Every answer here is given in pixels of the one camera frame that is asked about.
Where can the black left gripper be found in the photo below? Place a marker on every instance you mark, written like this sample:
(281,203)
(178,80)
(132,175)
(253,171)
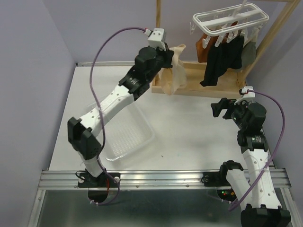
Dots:
(167,55)

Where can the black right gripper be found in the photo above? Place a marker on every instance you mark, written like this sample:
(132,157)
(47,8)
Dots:
(223,104)

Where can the beige striped underwear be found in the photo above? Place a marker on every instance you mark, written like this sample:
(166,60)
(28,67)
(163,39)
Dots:
(174,78)

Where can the black underwear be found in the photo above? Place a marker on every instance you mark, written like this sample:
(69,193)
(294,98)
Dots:
(220,59)

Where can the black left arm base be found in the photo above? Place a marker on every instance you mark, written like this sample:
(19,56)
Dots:
(86,180)

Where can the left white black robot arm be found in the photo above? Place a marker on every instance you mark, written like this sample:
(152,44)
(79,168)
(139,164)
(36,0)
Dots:
(83,132)

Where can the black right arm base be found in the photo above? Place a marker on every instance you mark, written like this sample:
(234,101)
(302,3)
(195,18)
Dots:
(213,178)

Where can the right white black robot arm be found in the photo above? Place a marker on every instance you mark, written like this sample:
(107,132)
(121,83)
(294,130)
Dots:
(260,207)

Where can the orange underwear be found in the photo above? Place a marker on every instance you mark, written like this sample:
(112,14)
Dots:
(203,47)

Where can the grey underwear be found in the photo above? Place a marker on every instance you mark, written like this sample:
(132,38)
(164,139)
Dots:
(248,54)

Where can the white plastic clip hanger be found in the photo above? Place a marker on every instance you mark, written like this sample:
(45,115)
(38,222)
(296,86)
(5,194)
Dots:
(233,19)

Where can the clear plastic basket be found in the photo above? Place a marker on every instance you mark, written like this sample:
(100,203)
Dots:
(128,132)

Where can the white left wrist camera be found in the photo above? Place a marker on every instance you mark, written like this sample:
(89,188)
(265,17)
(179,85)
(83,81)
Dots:
(156,38)

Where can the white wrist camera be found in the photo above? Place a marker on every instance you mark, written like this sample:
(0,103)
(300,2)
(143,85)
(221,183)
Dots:
(247,94)
(156,38)

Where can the wooden hanger stand frame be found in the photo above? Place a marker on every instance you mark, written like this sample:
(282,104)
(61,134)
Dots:
(230,83)

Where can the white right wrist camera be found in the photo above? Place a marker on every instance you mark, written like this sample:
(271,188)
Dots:
(247,94)

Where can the aluminium mounting rail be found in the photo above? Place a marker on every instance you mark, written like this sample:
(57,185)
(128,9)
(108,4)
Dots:
(130,180)

